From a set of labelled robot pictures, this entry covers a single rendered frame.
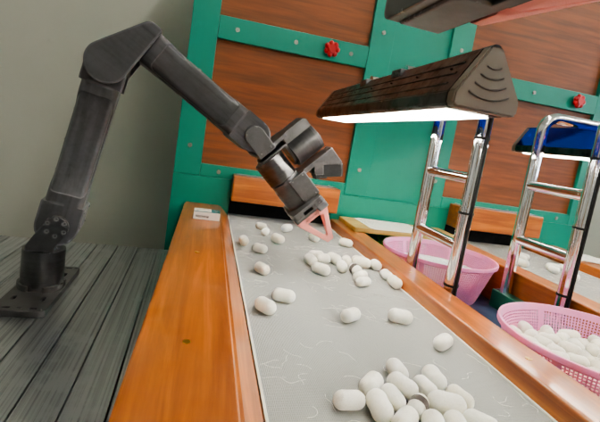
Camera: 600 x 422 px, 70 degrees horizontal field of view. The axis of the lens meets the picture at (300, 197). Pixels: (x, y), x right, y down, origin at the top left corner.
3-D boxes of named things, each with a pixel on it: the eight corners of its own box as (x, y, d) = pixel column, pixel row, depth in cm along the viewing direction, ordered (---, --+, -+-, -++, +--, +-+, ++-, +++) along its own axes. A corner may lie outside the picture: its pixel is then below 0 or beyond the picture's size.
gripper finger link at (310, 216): (336, 223, 89) (310, 188, 87) (347, 231, 82) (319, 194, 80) (311, 244, 89) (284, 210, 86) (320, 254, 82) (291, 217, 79)
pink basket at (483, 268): (474, 323, 86) (484, 277, 84) (357, 281, 101) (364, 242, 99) (500, 295, 107) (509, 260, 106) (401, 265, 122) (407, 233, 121)
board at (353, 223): (354, 231, 113) (355, 227, 113) (338, 219, 127) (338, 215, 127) (465, 244, 120) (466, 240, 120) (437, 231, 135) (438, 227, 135)
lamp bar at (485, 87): (453, 105, 46) (466, 36, 45) (315, 117, 106) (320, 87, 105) (517, 118, 47) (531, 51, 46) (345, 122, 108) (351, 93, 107)
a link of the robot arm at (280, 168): (298, 169, 84) (278, 140, 82) (307, 170, 79) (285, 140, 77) (271, 191, 83) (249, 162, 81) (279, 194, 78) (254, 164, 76)
